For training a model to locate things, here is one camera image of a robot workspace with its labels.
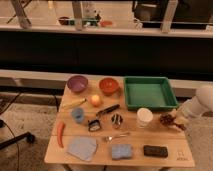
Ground small black metal tin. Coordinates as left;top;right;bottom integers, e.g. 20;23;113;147
88;119;101;132

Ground black chair base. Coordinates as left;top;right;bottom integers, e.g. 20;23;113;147
0;120;35;150

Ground purple bowl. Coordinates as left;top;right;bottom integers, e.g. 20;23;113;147
67;75;88;93

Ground dark red background bowl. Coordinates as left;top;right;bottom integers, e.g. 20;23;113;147
58;17;70;25

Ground wooden table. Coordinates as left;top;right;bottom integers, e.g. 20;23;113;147
45;80;195;168

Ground yellow banana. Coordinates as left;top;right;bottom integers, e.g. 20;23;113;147
62;98;87;109

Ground dark red grape bunch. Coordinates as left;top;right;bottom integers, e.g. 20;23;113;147
159;113;186;131

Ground black sponge block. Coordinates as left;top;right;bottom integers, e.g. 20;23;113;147
143;145;168;158

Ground green plastic tray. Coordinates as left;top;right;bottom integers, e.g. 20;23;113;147
123;76;178;111

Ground blue sponge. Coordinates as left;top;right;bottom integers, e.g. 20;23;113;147
111;144;132;160

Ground metal spoon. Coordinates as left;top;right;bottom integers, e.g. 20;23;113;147
103;132;130;142

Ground blue folded cloth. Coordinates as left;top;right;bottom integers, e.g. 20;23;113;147
67;137;97;162

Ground white paper cup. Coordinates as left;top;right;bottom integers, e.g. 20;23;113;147
137;108;153;127

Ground red chili pepper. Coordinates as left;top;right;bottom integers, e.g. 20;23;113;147
57;122;65;148

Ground orange bowl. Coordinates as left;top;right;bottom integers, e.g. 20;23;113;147
99;77;119;95

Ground blue plastic cup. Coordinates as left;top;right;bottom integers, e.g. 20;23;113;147
71;107;84;124

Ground orange round fruit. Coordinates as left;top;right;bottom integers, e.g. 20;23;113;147
91;95;101;107

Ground orange background plate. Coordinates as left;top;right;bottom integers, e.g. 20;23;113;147
100;20;113;27

